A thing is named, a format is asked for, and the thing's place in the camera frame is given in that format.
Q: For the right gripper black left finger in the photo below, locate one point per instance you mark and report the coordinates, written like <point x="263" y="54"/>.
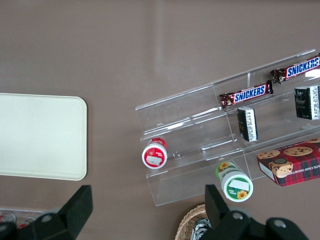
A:
<point x="75" y="207"/>

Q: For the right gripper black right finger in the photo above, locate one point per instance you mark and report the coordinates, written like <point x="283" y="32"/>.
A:
<point x="220" y="212"/>

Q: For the light wicker basket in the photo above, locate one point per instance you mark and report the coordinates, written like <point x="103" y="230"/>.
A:
<point x="186" y="225"/>

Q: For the cream plastic tray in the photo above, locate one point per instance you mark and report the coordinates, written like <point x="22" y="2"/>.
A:
<point x="37" y="137"/>

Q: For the stack of foil containers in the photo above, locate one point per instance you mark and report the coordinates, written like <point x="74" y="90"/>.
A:
<point x="200" y="231"/>

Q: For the green sunflower bottle white lid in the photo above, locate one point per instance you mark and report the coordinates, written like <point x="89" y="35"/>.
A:
<point x="237" y="188"/>

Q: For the red cola bottle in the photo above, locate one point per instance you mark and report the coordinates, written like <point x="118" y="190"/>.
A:
<point x="5" y="218"/>
<point x="26" y="222"/>

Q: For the clear acrylic bottle rack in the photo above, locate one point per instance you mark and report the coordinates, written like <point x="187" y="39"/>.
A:
<point x="15" y="211"/>

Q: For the red bottle white lid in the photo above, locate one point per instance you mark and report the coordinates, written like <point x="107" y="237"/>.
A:
<point x="154" y="156"/>

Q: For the clear acrylic stepped shelf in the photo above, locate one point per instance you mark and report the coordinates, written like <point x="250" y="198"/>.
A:
<point x="190" y="130"/>

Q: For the red tartan cookie box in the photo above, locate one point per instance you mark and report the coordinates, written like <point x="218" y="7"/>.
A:
<point x="295" y="162"/>

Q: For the small black chocolate box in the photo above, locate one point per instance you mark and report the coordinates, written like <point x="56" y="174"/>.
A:
<point x="246" y="123"/>
<point x="306" y="102"/>

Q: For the Snickers chocolate bar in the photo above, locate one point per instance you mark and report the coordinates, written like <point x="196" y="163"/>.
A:
<point x="302" y="67"/>
<point x="250" y="93"/>

